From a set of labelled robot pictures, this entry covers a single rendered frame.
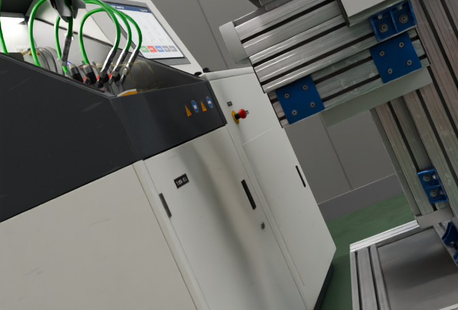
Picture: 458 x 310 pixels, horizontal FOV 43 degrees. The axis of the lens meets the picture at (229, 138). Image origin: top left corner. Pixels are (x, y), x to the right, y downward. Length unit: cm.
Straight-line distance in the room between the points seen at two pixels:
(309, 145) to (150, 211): 234
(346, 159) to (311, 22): 237
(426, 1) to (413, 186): 47
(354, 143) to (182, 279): 237
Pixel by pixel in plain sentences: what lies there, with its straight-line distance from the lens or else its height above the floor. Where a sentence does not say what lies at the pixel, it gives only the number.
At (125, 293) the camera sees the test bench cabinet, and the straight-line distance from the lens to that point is 148.
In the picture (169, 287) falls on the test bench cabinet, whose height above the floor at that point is 49.
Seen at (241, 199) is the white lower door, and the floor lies 55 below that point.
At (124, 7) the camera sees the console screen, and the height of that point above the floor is 140.
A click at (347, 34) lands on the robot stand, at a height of 86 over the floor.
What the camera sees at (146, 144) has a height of 82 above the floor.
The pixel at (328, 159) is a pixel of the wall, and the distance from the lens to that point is 364.
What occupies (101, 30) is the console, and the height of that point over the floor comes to 128.
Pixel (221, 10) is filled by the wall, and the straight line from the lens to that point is 370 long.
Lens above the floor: 78
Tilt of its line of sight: 1 degrees down
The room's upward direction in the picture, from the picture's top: 24 degrees counter-clockwise
